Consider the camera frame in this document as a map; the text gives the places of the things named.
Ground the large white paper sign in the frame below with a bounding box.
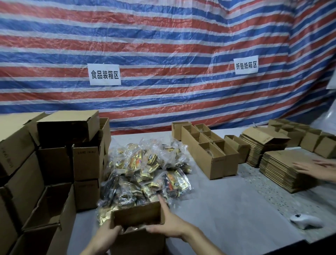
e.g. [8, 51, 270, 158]
[87, 63, 122, 86]

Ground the small cardboard box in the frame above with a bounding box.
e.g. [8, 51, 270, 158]
[110, 201, 166, 255]

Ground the small white paper sign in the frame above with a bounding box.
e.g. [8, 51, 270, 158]
[233, 55, 259, 75]

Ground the row of open cardboard boxes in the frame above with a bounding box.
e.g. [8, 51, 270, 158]
[172, 121, 250, 181]

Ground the pile of clear snack packets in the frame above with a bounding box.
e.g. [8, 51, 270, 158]
[97, 139, 194, 226]

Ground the white handheld controller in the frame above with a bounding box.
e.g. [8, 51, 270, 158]
[289, 214, 324, 230]

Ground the red blue striped tarp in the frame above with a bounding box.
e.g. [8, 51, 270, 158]
[0, 0, 336, 136]

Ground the person's left hand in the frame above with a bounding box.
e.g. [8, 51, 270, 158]
[90, 220, 123, 253]

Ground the stack of closed cardboard boxes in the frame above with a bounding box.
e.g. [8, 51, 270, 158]
[0, 110, 112, 255]

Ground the stack of flat cardboard sheets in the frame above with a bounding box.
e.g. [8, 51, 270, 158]
[259, 149, 324, 194]
[239, 127, 291, 168]

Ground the person's right hand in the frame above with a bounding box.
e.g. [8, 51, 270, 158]
[145, 194, 196, 240]

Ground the person's left forearm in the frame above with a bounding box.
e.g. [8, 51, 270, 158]
[79, 240, 112, 255]

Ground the cluster of folded cardboard boxes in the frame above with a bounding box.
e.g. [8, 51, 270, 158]
[268, 118, 336, 159]

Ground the white plastic sheet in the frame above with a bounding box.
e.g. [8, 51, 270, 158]
[311, 98, 336, 130]

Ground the person's right forearm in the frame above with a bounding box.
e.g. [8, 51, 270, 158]
[182, 225, 227, 255]

